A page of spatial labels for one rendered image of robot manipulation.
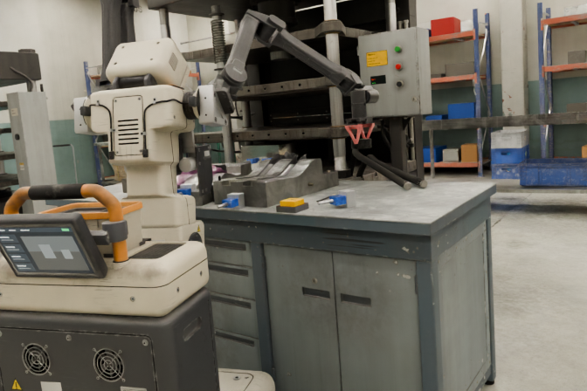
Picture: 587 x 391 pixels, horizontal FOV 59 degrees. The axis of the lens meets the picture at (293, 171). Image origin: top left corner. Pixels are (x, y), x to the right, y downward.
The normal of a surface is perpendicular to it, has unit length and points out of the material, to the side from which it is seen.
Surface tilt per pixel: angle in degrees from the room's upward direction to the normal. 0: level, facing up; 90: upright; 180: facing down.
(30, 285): 90
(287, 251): 90
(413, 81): 90
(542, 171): 93
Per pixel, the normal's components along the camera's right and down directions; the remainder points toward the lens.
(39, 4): 0.81, 0.00
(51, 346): -0.28, 0.13
